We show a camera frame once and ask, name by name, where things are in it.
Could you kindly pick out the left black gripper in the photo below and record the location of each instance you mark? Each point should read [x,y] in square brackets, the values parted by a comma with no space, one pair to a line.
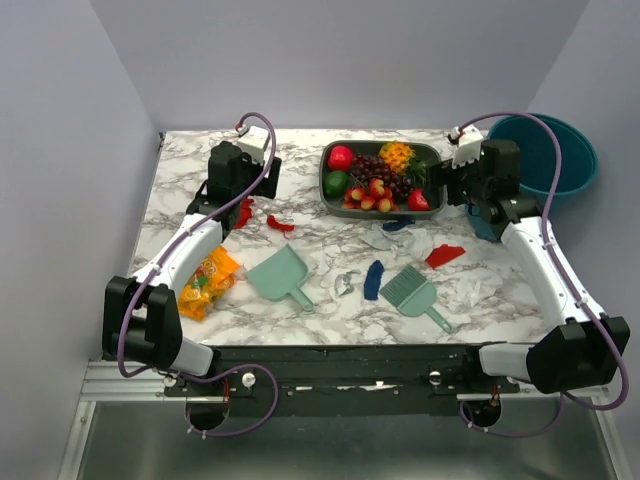
[267,188]

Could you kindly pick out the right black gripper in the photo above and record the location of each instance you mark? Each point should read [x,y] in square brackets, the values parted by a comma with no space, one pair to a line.
[443,173]

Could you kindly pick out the red paper scrap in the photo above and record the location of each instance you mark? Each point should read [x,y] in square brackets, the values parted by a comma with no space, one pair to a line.
[283,228]
[443,255]
[245,213]

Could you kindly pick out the mint green dustpan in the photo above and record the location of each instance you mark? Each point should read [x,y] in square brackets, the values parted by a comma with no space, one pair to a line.
[281,275]

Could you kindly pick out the mint green hand brush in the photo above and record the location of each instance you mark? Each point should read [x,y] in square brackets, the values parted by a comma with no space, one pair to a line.
[413,295]

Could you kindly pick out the blue paper scrap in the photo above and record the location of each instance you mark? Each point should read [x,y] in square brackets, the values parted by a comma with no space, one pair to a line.
[372,283]
[394,226]

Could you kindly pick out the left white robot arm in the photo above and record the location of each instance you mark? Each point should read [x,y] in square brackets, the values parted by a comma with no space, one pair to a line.
[141,321]

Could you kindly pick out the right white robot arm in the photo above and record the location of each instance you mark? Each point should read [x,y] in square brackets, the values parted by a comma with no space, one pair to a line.
[585,344]

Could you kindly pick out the grey fruit tray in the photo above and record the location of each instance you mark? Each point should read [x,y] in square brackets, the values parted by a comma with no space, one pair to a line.
[426,157]

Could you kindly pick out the teal plastic waste bin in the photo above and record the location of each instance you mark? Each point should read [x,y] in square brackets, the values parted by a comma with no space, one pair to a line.
[552,155]

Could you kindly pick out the red apple front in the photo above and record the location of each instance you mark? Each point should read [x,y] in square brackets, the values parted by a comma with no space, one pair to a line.
[417,201]

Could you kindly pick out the red apple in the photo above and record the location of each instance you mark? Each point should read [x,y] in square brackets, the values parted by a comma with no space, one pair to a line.
[417,201]
[340,158]

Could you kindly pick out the orange pineapple toy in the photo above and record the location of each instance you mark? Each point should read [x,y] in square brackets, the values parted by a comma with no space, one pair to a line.
[397,155]

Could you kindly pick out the green lime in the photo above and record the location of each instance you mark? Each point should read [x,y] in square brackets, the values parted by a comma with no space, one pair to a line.
[335,184]

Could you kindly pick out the orange snack bag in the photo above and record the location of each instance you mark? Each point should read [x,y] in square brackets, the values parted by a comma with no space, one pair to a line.
[211,280]

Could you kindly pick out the red apple back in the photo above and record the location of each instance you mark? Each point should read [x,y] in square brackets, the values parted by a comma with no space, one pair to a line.
[340,158]

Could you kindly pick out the blue paper scrap by tray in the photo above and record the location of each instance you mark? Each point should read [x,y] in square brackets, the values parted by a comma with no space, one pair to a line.
[394,226]

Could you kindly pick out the purple grape bunch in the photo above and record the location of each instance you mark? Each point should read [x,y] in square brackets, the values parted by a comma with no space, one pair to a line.
[392,172]

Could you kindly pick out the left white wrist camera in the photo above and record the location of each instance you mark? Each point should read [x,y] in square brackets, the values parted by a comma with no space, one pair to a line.
[254,140]

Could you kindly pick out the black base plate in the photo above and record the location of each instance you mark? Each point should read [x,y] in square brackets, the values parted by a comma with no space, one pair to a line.
[339,381]

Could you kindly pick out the aluminium rail frame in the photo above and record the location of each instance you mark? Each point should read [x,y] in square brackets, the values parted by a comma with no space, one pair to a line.
[129,429]

